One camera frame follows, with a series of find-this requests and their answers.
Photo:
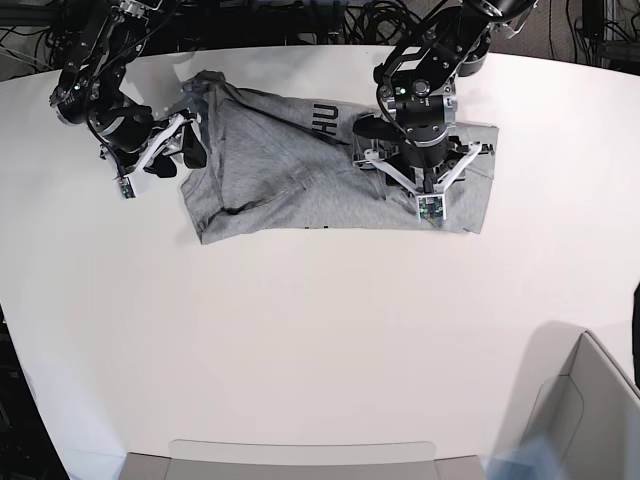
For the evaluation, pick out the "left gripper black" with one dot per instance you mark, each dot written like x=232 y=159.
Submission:
x=434 y=161

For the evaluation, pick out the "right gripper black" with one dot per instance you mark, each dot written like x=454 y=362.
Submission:
x=127 y=129

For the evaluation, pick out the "grey T-shirt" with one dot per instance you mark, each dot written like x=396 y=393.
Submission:
x=277 y=162

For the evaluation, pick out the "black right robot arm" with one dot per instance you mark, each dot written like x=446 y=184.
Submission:
x=89 y=92

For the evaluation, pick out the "grey tray bottom edge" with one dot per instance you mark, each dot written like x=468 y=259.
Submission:
x=191 y=459

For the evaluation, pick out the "blue translucent object corner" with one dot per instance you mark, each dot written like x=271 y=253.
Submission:
x=534 y=458

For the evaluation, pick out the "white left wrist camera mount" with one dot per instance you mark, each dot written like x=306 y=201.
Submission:
x=452 y=195

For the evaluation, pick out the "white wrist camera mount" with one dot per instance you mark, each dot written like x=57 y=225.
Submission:
x=452 y=195
x=166 y=139

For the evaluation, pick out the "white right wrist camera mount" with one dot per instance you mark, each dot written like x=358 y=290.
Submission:
x=166 y=139

